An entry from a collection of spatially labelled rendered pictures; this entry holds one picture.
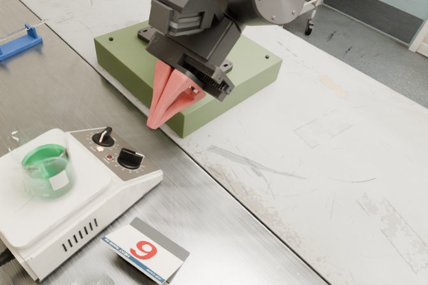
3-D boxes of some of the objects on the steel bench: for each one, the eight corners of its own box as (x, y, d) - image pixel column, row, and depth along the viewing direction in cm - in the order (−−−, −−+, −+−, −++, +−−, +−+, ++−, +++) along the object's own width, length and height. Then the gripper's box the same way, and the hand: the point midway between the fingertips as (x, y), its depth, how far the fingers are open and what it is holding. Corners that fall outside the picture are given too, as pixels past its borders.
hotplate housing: (109, 136, 54) (103, 100, 48) (165, 182, 49) (165, 149, 43) (-35, 228, 41) (-67, 194, 35) (21, 303, 36) (-5, 278, 30)
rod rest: (33, 35, 71) (28, 20, 69) (43, 41, 70) (39, 26, 68) (-12, 55, 65) (-19, 39, 62) (-1, 62, 64) (-7, 46, 61)
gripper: (261, 50, 41) (192, 153, 41) (199, 18, 44) (136, 112, 44) (250, 24, 34) (169, 146, 34) (179, -12, 38) (106, 99, 38)
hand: (154, 121), depth 39 cm, fingers closed
